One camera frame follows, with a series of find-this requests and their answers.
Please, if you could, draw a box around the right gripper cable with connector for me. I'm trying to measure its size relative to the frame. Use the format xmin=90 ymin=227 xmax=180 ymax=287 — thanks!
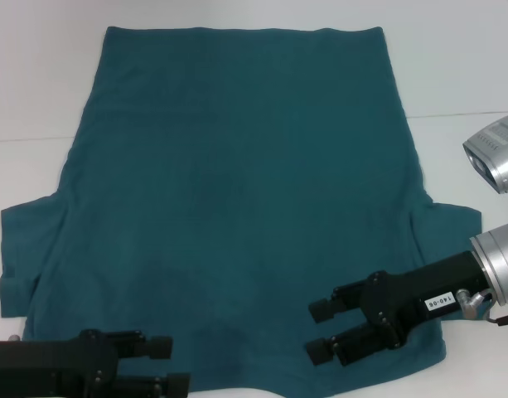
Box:
xmin=460 ymin=289 xmax=508 ymax=328

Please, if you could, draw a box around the teal t-shirt with FREE print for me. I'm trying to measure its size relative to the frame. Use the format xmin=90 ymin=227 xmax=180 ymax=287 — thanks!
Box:
xmin=0 ymin=25 xmax=483 ymax=398

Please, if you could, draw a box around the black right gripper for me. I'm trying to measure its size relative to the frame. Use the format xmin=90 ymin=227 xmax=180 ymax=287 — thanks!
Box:
xmin=305 ymin=250 xmax=491 ymax=368

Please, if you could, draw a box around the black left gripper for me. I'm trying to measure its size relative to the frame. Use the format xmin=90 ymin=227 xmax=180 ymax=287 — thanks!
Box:
xmin=0 ymin=329 xmax=191 ymax=398

